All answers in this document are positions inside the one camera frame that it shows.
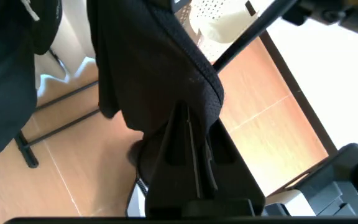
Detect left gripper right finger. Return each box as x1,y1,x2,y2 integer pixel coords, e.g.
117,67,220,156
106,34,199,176
208,119,266,217

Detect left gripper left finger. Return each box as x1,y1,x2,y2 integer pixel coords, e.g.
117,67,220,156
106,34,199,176
144,101,203,218

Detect heap of clothes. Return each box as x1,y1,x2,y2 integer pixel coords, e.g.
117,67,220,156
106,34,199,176
87,0,225,187

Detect black shorts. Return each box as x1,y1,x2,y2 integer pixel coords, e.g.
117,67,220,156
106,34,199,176
0,0,63,162

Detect black clothes rack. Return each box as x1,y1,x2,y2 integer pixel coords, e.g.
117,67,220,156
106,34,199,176
14,0,298,169

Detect white laundry basket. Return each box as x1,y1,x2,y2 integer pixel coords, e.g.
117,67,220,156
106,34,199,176
178,0,259,63

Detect beige curtain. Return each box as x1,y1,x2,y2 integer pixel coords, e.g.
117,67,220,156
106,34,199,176
34,0,99,91

